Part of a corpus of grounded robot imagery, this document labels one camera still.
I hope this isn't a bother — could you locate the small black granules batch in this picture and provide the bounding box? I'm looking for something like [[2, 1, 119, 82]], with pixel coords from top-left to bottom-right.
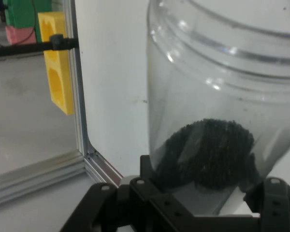
[[154, 118, 259, 194]]

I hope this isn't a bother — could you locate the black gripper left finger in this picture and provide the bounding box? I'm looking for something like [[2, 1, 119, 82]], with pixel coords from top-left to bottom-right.
[[59, 154, 197, 232]]

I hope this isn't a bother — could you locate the green foam block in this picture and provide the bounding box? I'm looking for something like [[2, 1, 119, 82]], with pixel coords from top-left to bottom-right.
[[2, 0, 53, 42]]

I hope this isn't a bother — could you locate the thin black cable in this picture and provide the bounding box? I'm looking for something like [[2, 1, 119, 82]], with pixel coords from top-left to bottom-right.
[[21, 0, 38, 45]]

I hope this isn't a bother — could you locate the pink foam block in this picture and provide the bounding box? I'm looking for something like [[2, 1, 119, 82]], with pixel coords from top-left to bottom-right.
[[5, 26, 38, 46]]

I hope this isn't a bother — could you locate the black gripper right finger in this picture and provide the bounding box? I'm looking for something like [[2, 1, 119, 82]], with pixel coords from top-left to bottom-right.
[[242, 177, 290, 232]]

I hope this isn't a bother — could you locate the yellow foam block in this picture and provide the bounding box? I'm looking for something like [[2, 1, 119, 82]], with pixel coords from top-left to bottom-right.
[[38, 12, 75, 116]]

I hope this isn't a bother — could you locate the long aluminium frame rail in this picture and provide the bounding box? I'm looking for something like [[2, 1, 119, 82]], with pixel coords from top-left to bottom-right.
[[83, 149, 124, 189]]

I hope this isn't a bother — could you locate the aluminium frame post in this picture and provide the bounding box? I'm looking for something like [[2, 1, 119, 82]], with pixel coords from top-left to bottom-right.
[[62, 0, 97, 160]]

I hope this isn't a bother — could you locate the clear plastic jar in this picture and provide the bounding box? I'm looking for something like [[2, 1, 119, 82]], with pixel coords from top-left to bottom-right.
[[146, 0, 290, 217]]

